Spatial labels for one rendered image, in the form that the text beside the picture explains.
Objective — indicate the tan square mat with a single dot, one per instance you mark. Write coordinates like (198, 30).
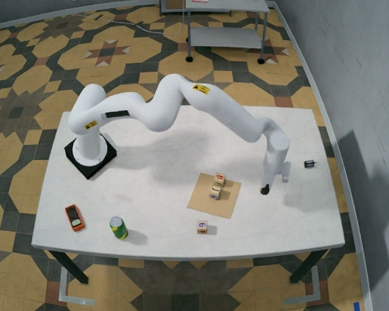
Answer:
(223, 207)

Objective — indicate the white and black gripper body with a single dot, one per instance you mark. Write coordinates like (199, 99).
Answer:
(268, 178)

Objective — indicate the green soda can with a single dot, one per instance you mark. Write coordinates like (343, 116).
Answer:
(118, 227)

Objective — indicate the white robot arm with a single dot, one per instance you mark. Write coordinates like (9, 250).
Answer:
(92, 111)

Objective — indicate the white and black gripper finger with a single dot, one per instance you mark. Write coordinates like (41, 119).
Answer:
(265, 190)

